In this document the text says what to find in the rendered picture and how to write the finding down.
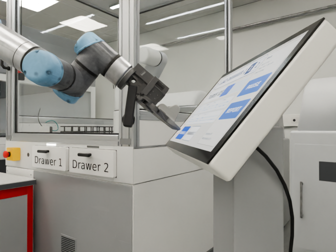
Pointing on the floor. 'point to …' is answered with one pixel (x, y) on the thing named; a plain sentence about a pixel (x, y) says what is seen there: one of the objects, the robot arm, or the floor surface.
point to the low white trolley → (16, 213)
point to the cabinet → (121, 213)
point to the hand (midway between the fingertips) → (174, 128)
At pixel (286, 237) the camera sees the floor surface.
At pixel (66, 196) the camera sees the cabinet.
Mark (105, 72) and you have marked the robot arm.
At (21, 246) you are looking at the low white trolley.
